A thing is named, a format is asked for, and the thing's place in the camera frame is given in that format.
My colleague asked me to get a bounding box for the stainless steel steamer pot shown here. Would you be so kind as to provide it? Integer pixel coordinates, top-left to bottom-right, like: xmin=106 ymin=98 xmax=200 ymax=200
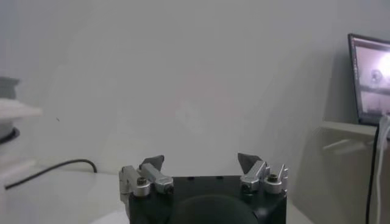
xmin=0 ymin=97 xmax=43 ymax=186

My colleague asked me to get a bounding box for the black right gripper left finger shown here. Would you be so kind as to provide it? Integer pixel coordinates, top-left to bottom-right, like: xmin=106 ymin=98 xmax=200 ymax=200
xmin=118 ymin=154 xmax=175 ymax=211

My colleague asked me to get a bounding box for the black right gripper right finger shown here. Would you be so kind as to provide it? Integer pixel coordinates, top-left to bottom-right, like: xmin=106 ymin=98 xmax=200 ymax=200
xmin=236 ymin=152 xmax=289 ymax=195

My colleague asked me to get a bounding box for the black pot power cable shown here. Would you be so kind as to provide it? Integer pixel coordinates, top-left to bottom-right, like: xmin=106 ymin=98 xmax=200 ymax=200
xmin=4 ymin=158 xmax=98 ymax=191

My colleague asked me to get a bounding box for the open dark laptop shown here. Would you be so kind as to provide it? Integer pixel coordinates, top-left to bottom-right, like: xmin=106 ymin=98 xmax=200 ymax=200
xmin=347 ymin=32 xmax=390 ymax=126

